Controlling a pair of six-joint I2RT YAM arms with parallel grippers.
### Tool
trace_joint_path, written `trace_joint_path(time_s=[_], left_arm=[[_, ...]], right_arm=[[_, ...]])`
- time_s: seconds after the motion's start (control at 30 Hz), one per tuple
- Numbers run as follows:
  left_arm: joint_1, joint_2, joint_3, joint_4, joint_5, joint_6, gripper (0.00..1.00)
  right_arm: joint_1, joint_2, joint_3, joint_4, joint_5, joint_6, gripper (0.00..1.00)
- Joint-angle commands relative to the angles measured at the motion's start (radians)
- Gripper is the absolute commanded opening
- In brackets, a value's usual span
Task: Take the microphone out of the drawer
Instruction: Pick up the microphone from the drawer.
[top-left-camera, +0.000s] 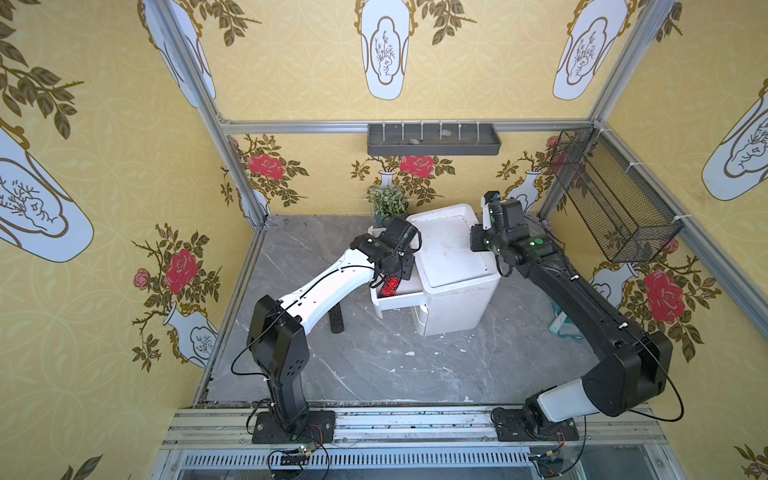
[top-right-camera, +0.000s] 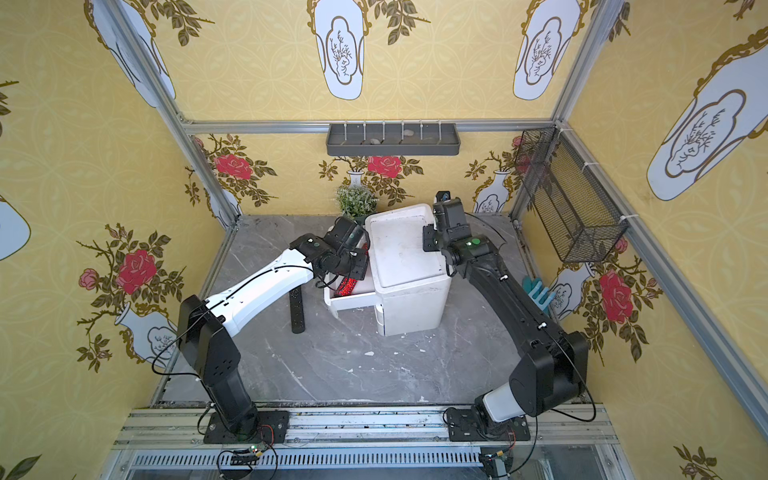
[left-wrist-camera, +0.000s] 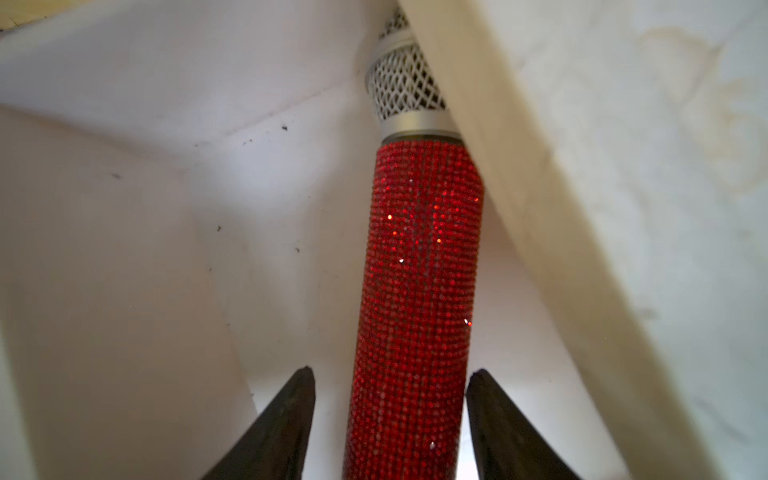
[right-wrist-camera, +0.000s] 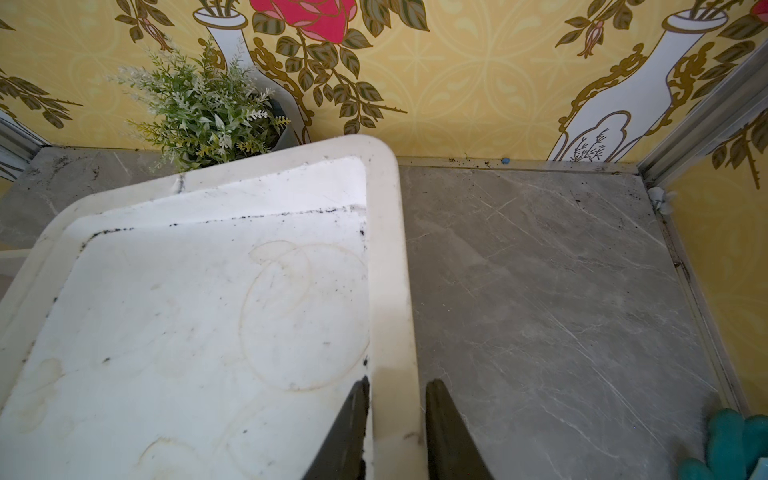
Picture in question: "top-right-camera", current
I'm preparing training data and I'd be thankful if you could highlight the red glitter microphone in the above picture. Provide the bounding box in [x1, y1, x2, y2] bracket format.
[336, 277, 358, 297]

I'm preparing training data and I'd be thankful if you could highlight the white top drawer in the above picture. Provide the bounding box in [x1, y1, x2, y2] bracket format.
[323, 265, 379, 319]

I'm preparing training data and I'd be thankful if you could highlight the white drawer cabinet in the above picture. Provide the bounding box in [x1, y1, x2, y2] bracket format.
[365, 204, 451, 336]

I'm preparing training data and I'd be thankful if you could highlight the black glitter microphone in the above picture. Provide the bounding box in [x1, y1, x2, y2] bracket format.
[289, 287, 306, 334]

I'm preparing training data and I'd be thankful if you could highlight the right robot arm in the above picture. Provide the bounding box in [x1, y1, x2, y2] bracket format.
[422, 198, 589, 429]

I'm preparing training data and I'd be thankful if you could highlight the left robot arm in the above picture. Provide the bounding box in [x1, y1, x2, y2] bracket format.
[175, 217, 369, 439]

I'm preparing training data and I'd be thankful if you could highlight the small potted green plant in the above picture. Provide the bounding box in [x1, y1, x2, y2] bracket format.
[336, 185, 378, 224]

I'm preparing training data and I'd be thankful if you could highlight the teal plastic rack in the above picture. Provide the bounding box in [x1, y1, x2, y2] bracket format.
[522, 276, 556, 312]

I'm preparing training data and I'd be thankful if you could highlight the grey wall shelf tray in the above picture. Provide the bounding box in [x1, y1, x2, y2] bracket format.
[326, 121, 461, 157]

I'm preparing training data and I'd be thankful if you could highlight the black wire mesh basket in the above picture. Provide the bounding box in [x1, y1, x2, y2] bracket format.
[515, 127, 628, 263]

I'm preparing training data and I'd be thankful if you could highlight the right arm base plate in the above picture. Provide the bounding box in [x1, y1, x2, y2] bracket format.
[442, 407, 531, 443]

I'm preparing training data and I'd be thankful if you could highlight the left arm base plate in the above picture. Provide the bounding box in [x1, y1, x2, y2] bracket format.
[203, 410, 290, 445]

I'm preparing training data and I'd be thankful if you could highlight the aluminium front rail frame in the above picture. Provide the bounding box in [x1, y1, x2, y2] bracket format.
[100, 404, 633, 479]

